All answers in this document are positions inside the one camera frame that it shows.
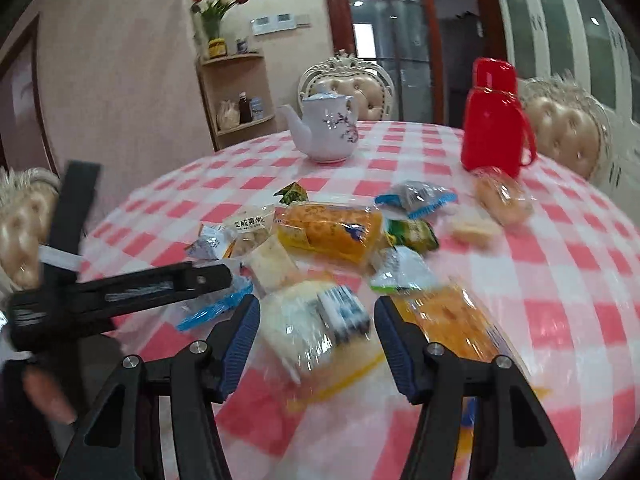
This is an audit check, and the white packet dark label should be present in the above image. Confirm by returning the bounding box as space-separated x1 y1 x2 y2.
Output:
221 209 277 261

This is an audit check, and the vase of tulips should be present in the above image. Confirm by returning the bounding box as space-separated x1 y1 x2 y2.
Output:
173 0 272 42

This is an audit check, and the green snack packet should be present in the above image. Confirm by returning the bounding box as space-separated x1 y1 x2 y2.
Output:
386 217 441 252

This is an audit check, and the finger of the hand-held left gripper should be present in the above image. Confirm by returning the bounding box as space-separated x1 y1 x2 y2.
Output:
7 261 234 352
41 160 102 289

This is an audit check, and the red thermos jug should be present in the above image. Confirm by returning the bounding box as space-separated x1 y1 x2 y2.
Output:
460 57 538 178

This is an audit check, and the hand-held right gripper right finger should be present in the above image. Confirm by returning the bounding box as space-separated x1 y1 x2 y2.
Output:
374 295 576 480

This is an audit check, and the person's left hand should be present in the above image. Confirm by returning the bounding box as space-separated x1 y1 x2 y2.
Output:
22 364 78 425

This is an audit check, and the wooden corner shelf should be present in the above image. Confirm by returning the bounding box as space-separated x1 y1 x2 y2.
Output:
196 51 277 152

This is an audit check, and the white floral teapot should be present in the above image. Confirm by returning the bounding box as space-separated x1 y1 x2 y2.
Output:
276 91 360 163

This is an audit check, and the dark wood glass door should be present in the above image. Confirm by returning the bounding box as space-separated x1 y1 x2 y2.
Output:
319 0 507 127

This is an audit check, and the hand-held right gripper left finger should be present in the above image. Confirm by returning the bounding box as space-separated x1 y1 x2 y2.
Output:
55 295 262 480

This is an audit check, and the clear bread roll packet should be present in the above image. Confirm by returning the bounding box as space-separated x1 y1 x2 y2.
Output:
471 166 535 227

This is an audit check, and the pale cake slice packet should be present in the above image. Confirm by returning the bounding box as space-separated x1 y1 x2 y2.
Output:
446 214 502 247

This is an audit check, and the white green-edged packet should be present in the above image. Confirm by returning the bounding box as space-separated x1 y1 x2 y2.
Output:
369 246 442 294

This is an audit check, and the white glass-door cabinet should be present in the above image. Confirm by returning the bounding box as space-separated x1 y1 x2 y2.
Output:
491 0 640 128

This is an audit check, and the white bread packet blue label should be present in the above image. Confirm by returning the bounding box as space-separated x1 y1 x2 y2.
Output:
259 280 388 398

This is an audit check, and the yellow cake roll packet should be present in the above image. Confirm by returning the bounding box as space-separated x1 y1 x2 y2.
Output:
274 201 385 267

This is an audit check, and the wall switch panel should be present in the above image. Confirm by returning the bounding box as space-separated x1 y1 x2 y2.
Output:
250 12 311 36

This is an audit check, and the cream tufted dining chair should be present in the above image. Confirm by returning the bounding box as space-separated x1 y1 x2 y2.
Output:
297 50 394 122
516 74 640 188
0 166 62 292

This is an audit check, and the white cake slice packet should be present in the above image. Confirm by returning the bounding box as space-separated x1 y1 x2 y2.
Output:
244 236 302 297

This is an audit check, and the orange cake packet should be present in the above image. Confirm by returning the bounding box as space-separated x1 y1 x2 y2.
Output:
390 284 508 363

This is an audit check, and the brown wooden door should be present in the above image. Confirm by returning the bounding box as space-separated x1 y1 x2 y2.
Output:
0 14 57 177

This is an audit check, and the clear blue-edged packet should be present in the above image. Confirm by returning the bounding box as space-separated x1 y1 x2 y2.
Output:
175 279 254 332

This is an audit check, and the pale bagged food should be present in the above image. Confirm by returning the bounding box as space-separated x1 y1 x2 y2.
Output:
216 99 241 129

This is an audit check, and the small white blue packet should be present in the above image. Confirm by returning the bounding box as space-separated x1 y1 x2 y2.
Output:
186 224 232 262

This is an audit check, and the pink checked tablecloth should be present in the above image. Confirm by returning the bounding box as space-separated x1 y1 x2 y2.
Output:
80 120 640 480

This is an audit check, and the grey blue snack packet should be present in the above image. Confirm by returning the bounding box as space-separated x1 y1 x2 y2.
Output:
374 180 459 221

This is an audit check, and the green triangular packet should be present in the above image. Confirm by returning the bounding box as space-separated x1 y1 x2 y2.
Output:
277 181 309 207

